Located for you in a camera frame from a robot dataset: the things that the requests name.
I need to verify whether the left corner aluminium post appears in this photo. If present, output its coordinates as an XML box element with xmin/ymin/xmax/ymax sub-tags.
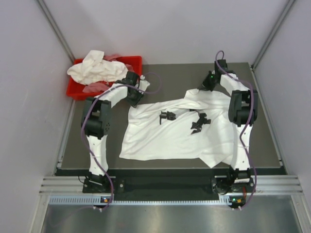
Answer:
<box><xmin>35</xmin><ymin>0</ymin><xmax>75</xmax><ymax>63</ymax></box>

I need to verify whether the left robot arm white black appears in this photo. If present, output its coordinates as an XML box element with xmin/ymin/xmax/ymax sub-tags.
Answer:
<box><xmin>81</xmin><ymin>71</ymin><xmax>150</xmax><ymax>193</ymax></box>

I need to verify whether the aluminium extrusion rail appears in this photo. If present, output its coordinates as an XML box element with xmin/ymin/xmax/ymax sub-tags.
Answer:
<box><xmin>39</xmin><ymin>176</ymin><xmax>84</xmax><ymax>195</ymax></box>

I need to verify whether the white t shirt in bin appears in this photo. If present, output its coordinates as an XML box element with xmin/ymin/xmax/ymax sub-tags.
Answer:
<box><xmin>67</xmin><ymin>50</ymin><xmax>129</xmax><ymax>85</ymax></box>

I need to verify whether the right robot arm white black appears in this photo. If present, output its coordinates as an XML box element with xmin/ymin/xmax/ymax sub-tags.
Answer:
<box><xmin>202</xmin><ymin>59</ymin><xmax>258</xmax><ymax>193</ymax></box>

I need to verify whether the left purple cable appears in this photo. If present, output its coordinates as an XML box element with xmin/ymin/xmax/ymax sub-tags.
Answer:
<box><xmin>81</xmin><ymin>72</ymin><xmax>162</xmax><ymax>212</ymax></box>

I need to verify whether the right corner aluminium post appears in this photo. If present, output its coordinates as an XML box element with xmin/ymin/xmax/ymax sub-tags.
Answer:
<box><xmin>250</xmin><ymin>0</ymin><xmax>296</xmax><ymax>71</ymax></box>

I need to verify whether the grey slotted cable duct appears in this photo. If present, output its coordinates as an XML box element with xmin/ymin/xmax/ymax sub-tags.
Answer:
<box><xmin>49</xmin><ymin>196</ymin><xmax>242</xmax><ymax>206</ymax></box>

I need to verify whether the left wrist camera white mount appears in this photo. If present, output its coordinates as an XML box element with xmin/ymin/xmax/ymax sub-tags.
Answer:
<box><xmin>138</xmin><ymin>75</ymin><xmax>150</xmax><ymax>93</ymax></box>

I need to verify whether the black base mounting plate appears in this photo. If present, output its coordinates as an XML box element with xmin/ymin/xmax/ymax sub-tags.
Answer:
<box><xmin>82</xmin><ymin>177</ymin><xmax>254</xmax><ymax>195</ymax></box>

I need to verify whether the pink t shirt in bin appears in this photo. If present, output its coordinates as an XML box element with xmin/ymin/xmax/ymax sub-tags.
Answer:
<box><xmin>82</xmin><ymin>54</ymin><xmax>142</xmax><ymax>95</ymax></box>

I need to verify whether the white t shirt with print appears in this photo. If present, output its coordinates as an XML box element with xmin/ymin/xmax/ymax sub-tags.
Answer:
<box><xmin>120</xmin><ymin>89</ymin><xmax>234</xmax><ymax>167</ymax></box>

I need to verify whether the red plastic bin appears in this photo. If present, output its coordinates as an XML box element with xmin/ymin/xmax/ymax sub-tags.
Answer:
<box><xmin>66</xmin><ymin>59</ymin><xmax>142</xmax><ymax>100</ymax></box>

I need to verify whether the corner aluminium post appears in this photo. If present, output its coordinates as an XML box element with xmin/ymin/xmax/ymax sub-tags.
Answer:
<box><xmin>250</xmin><ymin>0</ymin><xmax>296</xmax><ymax>71</ymax></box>
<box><xmin>35</xmin><ymin>0</ymin><xmax>75</xmax><ymax>63</ymax></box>

